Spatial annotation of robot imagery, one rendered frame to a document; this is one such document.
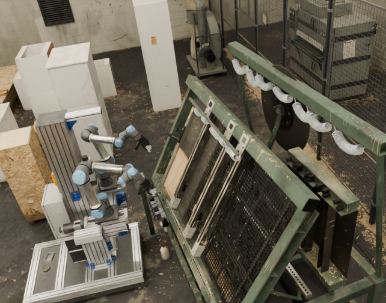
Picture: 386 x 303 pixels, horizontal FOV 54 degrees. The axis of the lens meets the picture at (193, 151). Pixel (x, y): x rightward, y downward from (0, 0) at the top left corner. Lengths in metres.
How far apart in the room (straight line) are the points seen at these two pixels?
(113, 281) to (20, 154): 1.94
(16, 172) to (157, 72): 3.42
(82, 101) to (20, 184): 1.56
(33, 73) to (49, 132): 4.31
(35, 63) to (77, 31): 4.22
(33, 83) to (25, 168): 2.95
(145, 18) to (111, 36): 4.70
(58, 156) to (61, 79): 2.42
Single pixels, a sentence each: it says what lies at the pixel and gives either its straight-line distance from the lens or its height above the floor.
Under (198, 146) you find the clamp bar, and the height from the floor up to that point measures 1.55.
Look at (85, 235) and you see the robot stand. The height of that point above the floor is 0.96.
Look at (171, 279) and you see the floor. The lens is 4.50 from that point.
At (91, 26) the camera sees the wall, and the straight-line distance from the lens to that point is 11.71.
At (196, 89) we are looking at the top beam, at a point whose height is 1.92.
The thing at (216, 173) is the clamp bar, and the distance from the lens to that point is 3.26.
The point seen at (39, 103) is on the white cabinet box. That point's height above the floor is 0.55.
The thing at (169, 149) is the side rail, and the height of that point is 1.17.
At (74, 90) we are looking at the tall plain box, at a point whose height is 1.34.
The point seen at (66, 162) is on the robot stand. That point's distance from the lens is 3.69.
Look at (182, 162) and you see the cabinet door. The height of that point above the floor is 1.24.
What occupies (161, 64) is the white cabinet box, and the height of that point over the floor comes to 0.95.
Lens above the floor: 3.51
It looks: 34 degrees down
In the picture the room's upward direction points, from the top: 8 degrees counter-clockwise
